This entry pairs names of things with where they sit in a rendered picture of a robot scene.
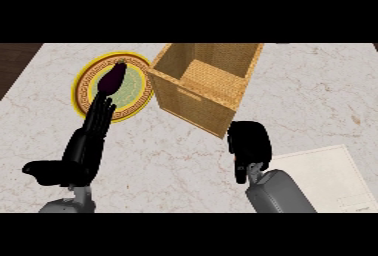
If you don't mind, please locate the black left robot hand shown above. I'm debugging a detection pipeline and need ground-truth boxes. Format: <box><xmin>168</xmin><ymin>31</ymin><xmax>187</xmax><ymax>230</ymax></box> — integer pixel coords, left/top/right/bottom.
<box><xmin>20</xmin><ymin>92</ymin><xmax>118</xmax><ymax>188</ymax></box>

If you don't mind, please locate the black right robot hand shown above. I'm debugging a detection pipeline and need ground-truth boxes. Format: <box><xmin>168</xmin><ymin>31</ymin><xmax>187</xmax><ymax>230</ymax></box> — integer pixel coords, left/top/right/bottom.
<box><xmin>226</xmin><ymin>120</ymin><xmax>273</xmax><ymax>185</ymax></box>

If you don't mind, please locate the dark purple eggplant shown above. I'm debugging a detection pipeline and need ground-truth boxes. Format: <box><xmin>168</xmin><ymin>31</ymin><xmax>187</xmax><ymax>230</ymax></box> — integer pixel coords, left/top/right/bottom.
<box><xmin>96</xmin><ymin>58</ymin><xmax>128</xmax><ymax>96</ymax></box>

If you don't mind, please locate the tan wicker basket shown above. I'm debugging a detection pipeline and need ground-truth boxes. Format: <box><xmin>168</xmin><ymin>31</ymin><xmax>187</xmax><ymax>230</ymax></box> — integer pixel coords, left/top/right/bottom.
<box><xmin>146</xmin><ymin>43</ymin><xmax>265</xmax><ymax>140</ymax></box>

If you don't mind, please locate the round yellow patterned plate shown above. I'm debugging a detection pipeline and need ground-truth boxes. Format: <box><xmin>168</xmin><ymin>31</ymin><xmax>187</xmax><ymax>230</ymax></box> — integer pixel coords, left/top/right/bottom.
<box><xmin>70</xmin><ymin>50</ymin><xmax>156</xmax><ymax>124</ymax></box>

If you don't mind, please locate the cream rectangular placemat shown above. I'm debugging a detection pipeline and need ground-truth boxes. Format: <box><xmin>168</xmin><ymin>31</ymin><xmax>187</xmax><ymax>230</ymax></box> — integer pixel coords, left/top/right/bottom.
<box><xmin>268</xmin><ymin>143</ymin><xmax>378</xmax><ymax>213</ymax></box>

